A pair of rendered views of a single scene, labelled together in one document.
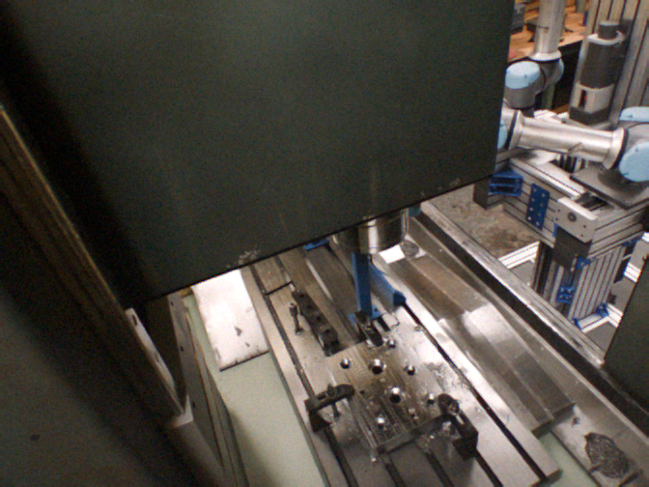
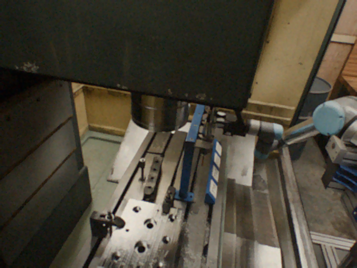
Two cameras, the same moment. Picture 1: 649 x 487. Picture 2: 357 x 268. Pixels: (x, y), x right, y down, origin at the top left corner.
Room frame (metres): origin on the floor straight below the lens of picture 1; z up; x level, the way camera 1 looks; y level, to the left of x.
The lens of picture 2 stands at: (0.21, -0.41, 1.81)
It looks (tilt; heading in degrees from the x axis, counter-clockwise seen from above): 34 degrees down; 26
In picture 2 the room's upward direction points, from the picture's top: 6 degrees clockwise
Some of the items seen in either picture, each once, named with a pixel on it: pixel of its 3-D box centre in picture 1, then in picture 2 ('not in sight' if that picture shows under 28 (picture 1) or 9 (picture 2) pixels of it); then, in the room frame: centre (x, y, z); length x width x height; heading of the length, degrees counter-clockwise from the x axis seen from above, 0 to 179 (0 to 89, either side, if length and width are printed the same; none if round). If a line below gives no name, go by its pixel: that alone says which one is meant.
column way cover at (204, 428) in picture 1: (201, 396); (34, 165); (0.61, 0.34, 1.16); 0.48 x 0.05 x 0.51; 17
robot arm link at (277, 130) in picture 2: not in sight; (269, 131); (1.37, -0.33, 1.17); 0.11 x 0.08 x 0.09; 107
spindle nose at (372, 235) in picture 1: (367, 207); (160, 97); (0.74, -0.09, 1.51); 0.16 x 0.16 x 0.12
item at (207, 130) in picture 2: not in sight; (207, 128); (1.07, -0.12, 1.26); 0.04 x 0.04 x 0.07
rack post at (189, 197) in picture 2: (362, 283); (186, 172); (1.00, -0.08, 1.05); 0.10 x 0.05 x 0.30; 107
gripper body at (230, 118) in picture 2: not in sight; (235, 125); (1.32, -0.18, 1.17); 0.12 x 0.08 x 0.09; 107
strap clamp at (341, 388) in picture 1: (330, 402); (108, 223); (0.66, 0.06, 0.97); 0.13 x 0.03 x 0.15; 107
